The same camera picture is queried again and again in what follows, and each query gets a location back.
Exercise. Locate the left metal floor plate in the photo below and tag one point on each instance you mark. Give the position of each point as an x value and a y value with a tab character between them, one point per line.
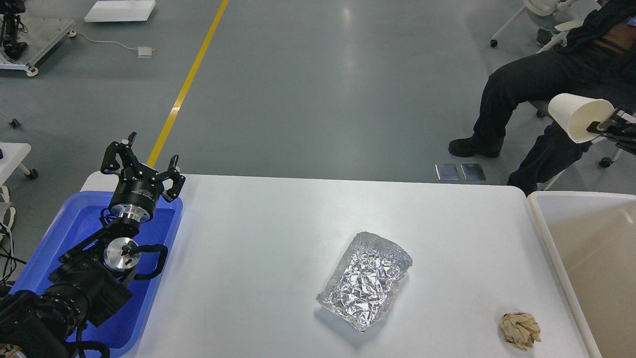
447	172

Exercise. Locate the white power adapter with cable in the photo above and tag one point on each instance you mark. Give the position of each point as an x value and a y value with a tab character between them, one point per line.
141	52

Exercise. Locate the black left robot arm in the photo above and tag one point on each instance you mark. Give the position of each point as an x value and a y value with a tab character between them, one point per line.
91	284

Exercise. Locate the crumpled aluminium foil tray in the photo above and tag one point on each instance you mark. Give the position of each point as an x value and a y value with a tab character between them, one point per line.
365	282

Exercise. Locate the crumpled brown paper ball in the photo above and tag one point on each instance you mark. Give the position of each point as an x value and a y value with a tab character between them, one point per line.
521	330

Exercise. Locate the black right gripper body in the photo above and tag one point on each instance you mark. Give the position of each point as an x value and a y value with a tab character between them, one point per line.
626	138

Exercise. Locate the white paper cup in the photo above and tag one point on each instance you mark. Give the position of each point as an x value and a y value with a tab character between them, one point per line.
574	114

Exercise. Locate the metal cart with equipment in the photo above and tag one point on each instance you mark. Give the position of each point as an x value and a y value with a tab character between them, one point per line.
25	41

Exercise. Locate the person in black clothes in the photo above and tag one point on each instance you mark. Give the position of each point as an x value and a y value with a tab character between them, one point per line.
598	61

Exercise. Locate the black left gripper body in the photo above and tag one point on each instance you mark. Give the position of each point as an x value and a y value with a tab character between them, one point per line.
137	192

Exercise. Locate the right metal floor plate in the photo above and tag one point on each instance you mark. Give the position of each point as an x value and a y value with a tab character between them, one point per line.
473	172

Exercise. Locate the white side table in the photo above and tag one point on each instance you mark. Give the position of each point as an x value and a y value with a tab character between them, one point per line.
12	156

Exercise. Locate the metal floor plate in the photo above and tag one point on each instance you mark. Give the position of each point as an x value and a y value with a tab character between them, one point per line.
447	172
473	172

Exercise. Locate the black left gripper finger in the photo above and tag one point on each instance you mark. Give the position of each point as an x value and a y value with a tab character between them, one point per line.
119	160
174	175

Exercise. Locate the blue plastic bin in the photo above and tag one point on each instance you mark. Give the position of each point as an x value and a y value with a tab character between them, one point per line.
76	220

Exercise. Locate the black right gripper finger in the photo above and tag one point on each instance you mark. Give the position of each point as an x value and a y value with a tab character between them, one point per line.
606	128

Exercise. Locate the white flat board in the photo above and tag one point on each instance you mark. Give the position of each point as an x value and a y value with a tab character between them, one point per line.
120	11

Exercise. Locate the beige plastic bin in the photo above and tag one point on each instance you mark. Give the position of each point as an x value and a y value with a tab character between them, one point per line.
591	241

